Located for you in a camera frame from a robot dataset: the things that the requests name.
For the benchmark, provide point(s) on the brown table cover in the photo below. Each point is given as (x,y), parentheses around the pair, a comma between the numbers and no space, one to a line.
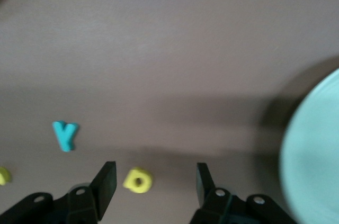
(169,22)

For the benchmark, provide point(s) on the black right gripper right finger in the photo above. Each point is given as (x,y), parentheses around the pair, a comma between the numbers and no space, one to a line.
(205,181)

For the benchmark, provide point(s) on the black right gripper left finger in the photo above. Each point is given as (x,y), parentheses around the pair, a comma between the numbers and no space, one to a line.
(106,181)

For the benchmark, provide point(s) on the green plate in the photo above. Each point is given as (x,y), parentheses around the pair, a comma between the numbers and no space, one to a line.
(312,155)

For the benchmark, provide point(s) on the teal foam letter y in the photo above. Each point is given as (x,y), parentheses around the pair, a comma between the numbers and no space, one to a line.
(64,136)

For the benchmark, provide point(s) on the yellow foam letter a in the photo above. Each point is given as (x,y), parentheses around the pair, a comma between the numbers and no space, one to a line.
(144,187)

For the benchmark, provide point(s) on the yellow foam letter s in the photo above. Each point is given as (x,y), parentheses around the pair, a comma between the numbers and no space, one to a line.
(4,176)

